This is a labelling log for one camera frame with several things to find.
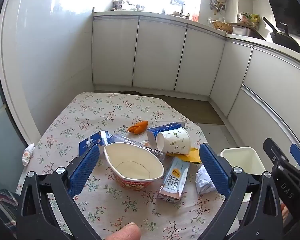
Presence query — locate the plaid garment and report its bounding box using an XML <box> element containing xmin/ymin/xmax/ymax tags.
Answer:
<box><xmin>0</xmin><ymin>190</ymin><xmax>19</xmax><ymax>240</ymax></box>

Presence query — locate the frosted glass door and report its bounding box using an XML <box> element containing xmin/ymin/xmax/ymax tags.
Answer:
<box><xmin>0</xmin><ymin>5</ymin><xmax>40</xmax><ymax>180</ymax></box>

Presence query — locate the white cabinet with doors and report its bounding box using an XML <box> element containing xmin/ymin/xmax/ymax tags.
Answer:
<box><xmin>92</xmin><ymin>11</ymin><xmax>227</xmax><ymax>97</ymax></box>

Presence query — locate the white cabinet with drawers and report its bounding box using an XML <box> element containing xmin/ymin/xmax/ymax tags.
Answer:
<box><xmin>210</xmin><ymin>34</ymin><xmax>300</xmax><ymax>205</ymax></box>

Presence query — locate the person's left hand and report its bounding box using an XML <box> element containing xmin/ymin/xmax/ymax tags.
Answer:
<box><xmin>107</xmin><ymin>222</ymin><xmax>142</xmax><ymax>240</ymax></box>

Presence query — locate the dark metal rack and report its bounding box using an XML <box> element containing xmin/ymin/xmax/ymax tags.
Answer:
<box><xmin>169</xmin><ymin>0</ymin><xmax>187</xmax><ymax>15</ymax></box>

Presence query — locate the small blue carton box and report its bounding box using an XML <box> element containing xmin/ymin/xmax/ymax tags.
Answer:
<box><xmin>79</xmin><ymin>131</ymin><xmax>108</xmax><ymax>155</ymax></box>

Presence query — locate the yellow packet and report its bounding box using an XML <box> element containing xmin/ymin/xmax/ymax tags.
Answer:
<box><xmin>167</xmin><ymin>147</ymin><xmax>202</xmax><ymax>165</ymax></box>

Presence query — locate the red snack packet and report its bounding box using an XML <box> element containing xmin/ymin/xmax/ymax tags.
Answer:
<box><xmin>104</xmin><ymin>142</ymin><xmax>164</xmax><ymax>188</ymax></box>

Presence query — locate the small white wrapper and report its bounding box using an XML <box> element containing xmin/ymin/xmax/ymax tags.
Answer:
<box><xmin>22</xmin><ymin>143</ymin><xmax>35</xmax><ymax>166</ymax></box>

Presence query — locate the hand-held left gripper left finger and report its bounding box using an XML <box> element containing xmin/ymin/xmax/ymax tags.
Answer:
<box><xmin>16</xmin><ymin>144</ymin><xmax>102</xmax><ymax>240</ymax></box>

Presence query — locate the blue box with white print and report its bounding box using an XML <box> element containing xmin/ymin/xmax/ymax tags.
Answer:
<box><xmin>146</xmin><ymin>121</ymin><xmax>185</xmax><ymax>147</ymax></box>

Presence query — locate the clear plastic bottle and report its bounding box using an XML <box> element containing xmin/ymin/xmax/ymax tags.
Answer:
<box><xmin>101</xmin><ymin>131</ymin><xmax>165</xmax><ymax>155</ymax></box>

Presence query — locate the plastic bag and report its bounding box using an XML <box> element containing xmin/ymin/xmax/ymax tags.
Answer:
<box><xmin>195</xmin><ymin>165</ymin><xmax>217</xmax><ymax>195</ymax></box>

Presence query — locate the black wok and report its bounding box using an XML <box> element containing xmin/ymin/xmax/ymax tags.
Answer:
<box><xmin>262</xmin><ymin>17</ymin><xmax>300</xmax><ymax>54</ymax></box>

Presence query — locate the yellow green snack bag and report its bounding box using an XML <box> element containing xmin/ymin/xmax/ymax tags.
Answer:
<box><xmin>238</xmin><ymin>12</ymin><xmax>261</xmax><ymax>29</ymax></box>

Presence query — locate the floral paper cup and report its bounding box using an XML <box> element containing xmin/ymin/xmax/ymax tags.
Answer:
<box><xmin>156</xmin><ymin>127</ymin><xmax>192</xmax><ymax>155</ymax></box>

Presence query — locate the wicker basket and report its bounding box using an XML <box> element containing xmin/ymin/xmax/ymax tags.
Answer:
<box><xmin>212</xmin><ymin>20</ymin><xmax>233</xmax><ymax>33</ymax></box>

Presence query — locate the milk carton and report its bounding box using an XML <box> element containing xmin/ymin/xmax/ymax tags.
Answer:
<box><xmin>157</xmin><ymin>157</ymin><xmax>190</xmax><ymax>202</ymax></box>

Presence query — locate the metal basin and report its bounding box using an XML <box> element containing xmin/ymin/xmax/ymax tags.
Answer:
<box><xmin>231</xmin><ymin>25</ymin><xmax>265</xmax><ymax>40</ymax></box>

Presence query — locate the white trash bin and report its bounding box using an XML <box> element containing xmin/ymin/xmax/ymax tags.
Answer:
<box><xmin>220</xmin><ymin>147</ymin><xmax>267</xmax><ymax>203</ymax></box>

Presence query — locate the cluster of counter jars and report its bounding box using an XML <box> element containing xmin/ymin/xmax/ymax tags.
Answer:
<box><xmin>112</xmin><ymin>0</ymin><xmax>138</xmax><ymax>12</ymax></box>

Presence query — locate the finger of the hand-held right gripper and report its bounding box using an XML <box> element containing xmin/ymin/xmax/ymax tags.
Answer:
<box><xmin>263</xmin><ymin>138</ymin><xmax>300</xmax><ymax>227</ymax></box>
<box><xmin>289</xmin><ymin>144</ymin><xmax>300</xmax><ymax>180</ymax></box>

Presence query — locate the orange carrot scrap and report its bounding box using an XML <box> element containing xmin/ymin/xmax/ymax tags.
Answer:
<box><xmin>127</xmin><ymin>121</ymin><xmax>149</xmax><ymax>134</ymax></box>

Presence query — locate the floral tablecloth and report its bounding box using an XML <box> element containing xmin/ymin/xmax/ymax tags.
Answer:
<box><xmin>16</xmin><ymin>91</ymin><xmax>240</xmax><ymax>240</ymax></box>

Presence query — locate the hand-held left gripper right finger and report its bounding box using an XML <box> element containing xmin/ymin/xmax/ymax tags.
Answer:
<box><xmin>199</xmin><ymin>142</ymin><xmax>284</xmax><ymax>240</ymax></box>

